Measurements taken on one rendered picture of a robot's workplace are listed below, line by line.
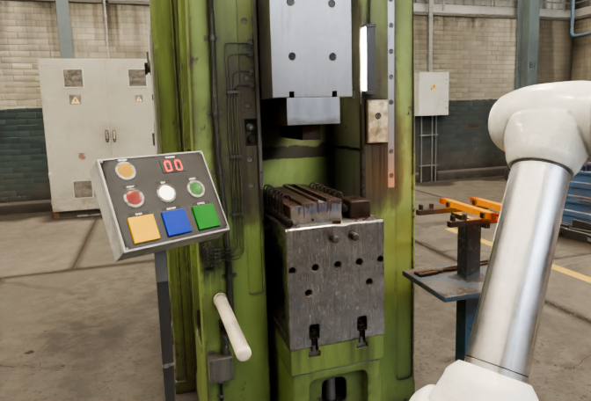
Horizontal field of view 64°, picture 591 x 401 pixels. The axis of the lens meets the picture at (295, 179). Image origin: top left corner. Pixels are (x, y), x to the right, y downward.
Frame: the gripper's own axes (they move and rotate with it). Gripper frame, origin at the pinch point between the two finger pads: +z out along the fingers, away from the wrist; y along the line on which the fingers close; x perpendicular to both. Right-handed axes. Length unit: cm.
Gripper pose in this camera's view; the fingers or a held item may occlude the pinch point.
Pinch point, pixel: (570, 227)
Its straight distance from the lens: 170.7
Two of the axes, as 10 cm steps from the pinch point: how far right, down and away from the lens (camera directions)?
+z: -2.4, -1.3, 9.6
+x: -0.3, -9.9, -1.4
